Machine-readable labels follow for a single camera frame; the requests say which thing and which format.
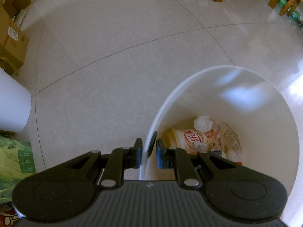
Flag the white plastic trash bin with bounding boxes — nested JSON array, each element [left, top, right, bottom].
[[139, 66, 299, 192]]

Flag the instant noodle cup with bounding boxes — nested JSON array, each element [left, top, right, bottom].
[[162, 129, 223, 156]]

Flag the white paper ball in bin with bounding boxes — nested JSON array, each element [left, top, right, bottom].
[[194, 115, 213, 133]]

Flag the clear plastic wrapper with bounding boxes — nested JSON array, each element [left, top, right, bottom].
[[213, 120, 242, 163]]

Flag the green printed bag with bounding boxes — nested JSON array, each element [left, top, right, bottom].
[[0, 137, 37, 204]]

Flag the brown cardboard box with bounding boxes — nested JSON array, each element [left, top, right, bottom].
[[0, 6, 29, 75]]

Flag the green plastic bottles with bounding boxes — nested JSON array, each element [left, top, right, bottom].
[[278, 0, 302, 25]]

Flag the wooden stool leg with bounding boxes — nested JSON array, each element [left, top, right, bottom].
[[279, 0, 303, 17]]

